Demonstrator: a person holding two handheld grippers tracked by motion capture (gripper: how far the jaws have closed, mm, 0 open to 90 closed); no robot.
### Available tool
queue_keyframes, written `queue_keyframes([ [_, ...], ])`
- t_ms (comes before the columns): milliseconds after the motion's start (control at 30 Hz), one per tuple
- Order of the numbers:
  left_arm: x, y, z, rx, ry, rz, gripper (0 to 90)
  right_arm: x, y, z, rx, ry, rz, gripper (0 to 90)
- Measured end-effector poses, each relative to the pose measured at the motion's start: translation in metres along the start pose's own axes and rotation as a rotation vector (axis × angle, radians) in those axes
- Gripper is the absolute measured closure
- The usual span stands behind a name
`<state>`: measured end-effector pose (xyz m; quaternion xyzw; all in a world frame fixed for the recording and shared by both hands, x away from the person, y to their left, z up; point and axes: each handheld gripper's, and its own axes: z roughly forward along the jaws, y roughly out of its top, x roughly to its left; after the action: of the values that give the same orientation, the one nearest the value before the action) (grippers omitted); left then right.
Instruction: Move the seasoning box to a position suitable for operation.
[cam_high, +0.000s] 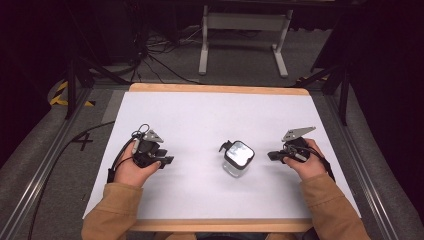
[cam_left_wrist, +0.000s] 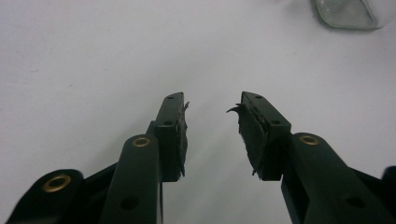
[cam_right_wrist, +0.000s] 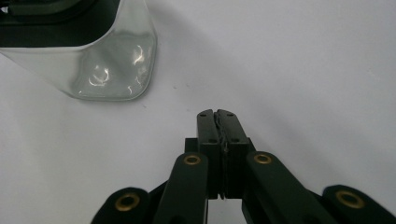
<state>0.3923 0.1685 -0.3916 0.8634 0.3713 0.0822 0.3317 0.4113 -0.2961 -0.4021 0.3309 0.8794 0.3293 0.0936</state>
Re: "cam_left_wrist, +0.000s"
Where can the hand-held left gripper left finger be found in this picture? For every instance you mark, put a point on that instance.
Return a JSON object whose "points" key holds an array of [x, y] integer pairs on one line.
{"points": [[169, 140]]}

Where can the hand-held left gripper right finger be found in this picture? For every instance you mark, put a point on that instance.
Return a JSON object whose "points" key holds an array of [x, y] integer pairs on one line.
{"points": [[274, 146]]}

